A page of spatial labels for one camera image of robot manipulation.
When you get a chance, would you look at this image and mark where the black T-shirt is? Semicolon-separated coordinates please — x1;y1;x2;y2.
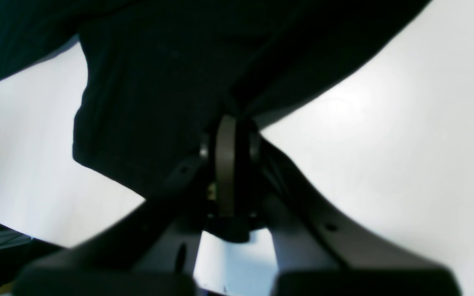
0;0;429;197

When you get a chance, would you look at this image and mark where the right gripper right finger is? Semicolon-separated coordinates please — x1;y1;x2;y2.
237;120;462;296

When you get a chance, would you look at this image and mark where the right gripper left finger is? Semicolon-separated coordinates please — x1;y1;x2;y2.
13;116;237;296

